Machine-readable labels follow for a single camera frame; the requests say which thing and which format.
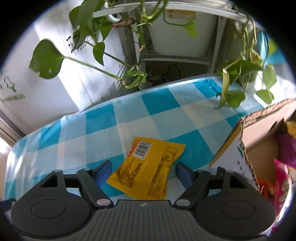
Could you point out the blue checked tablecloth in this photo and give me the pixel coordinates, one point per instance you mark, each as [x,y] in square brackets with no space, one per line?
[182,112]

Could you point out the white metal plant stand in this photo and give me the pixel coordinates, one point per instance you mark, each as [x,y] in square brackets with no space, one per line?
[223,10]

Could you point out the cardboard milk box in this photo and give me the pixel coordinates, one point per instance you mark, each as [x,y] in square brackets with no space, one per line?
[251,147]

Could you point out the blue round paper fan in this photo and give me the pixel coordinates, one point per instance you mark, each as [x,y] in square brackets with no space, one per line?
[269,52]

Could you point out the white refrigerator with tree print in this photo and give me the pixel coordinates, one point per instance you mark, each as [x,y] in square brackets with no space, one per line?
[29,102]

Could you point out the purple snack bag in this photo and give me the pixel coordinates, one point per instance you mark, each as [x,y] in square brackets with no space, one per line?
[286,145]

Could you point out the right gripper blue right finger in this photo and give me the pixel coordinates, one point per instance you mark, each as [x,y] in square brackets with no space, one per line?
[185,175]

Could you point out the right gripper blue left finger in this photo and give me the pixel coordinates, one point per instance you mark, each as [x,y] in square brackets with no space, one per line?
[102,173]

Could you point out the green pothos plant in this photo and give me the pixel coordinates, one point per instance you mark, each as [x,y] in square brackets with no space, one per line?
[103,49]

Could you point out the red crispy noodle snack bag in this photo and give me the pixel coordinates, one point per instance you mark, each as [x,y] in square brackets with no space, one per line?
[267,190]

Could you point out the pink white bread bag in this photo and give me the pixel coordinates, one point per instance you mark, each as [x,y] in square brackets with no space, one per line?
[284,189]

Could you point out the white plant pot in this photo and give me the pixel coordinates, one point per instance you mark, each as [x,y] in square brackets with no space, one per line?
[182,33]

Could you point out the yellow barcode snack packet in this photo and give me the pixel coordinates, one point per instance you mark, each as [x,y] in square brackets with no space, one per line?
[143,175]

